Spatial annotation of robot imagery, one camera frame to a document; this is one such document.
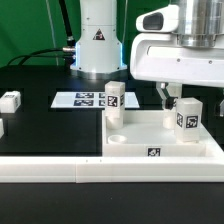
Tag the white square table top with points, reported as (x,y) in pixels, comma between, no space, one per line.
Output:
(143,135)

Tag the white L-shaped obstacle fence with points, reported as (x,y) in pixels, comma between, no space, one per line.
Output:
(111,169)

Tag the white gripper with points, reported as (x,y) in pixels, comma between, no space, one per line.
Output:
(180,43)

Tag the white marker sheet with tags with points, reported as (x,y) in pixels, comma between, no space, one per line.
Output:
(89,100)

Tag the white part at left edge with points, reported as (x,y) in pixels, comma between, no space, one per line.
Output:
(1,128)

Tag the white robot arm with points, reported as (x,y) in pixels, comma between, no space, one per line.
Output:
(98,53)

